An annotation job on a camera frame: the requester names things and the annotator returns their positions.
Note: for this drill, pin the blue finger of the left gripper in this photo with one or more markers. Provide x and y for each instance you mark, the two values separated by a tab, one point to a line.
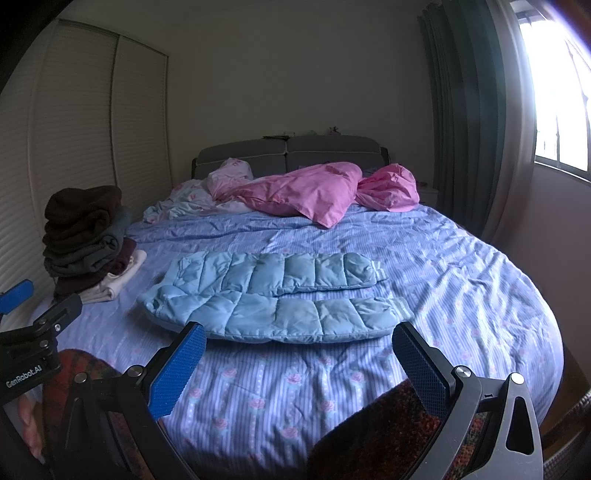
56	319
17	295

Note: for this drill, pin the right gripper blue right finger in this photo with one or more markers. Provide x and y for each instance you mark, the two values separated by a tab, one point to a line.
498	414

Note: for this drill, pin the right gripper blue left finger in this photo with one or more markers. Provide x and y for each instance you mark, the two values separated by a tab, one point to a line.
145	394

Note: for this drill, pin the light blue quilted pants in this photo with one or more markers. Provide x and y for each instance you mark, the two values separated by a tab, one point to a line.
273	297

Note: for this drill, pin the person's left hand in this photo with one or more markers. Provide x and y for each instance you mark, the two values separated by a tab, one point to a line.
30	429

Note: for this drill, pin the red patterned trouser legs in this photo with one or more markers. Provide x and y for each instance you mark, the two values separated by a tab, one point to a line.
86	435

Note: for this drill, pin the maroon folded garment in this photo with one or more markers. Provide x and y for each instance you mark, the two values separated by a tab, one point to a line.
77	283

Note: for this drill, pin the cream folded garment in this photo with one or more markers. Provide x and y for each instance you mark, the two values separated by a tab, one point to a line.
112	285

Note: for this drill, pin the grey-green folded garment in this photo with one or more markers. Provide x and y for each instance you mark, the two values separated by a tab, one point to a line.
87	248

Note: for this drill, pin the dark brown folded garment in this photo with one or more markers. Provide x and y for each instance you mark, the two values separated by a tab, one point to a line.
76	217

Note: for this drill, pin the light floral blanket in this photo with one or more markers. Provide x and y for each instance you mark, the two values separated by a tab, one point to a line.
206	196

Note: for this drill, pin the white louvered wardrobe doors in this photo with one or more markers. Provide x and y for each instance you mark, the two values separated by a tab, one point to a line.
84	107

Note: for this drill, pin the pink crumpled pillow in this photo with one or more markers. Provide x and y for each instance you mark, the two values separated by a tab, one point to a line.
392	188

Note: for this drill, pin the grey padded headboard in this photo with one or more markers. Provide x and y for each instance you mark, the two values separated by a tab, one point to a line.
282	154

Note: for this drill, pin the pink duvet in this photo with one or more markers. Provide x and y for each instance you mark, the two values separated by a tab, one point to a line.
322	193

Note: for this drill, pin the dark green curtain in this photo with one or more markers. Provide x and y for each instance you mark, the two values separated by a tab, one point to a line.
468	84

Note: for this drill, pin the bright window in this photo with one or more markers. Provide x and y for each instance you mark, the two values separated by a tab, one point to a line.
560	68

